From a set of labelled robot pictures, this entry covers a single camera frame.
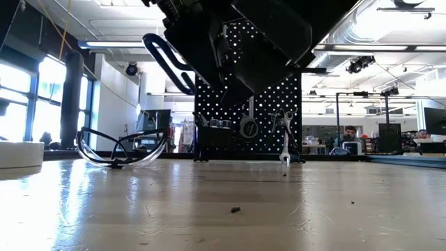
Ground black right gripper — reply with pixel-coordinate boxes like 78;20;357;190
162;0;314;107

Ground black tape measure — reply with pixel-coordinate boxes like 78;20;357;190
238;114;261;139

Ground short silver combination wrench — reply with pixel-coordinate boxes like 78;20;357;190
278;109;295;165

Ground clear black-framed safety glasses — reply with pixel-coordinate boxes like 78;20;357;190
75;125;169;170

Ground white masking tape roll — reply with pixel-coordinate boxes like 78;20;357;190
0;141;45;169

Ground long ceiling light fixture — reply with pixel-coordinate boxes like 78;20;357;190
313;44;409;52
77;40;147;50

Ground black computer monitor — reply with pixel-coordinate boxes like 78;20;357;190
138;108;172;134
423;107;446;137

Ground black perforated pegboard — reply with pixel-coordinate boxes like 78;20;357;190
193;17;303;162

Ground black building pillar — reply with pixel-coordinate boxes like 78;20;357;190
59;50;85;149

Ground black background robot rig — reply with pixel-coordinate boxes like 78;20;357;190
334;90;391;154

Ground black ceiling spotlight cluster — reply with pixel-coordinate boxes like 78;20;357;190
346;54;376;75

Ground person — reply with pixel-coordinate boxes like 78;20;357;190
403;128;431;154
336;125;364;156

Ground small background black pegboard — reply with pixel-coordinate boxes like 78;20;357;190
379;123;403;153

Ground black ceiling camera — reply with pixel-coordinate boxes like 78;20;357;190
381;85;401;98
125;61;140;77

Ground silver spiral air duct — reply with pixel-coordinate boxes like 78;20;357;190
306;6;384;77

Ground black ceiling lamp rail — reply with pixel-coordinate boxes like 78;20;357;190
376;0;436;20

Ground black aluminium table frame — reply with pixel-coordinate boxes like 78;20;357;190
43;149;446;170

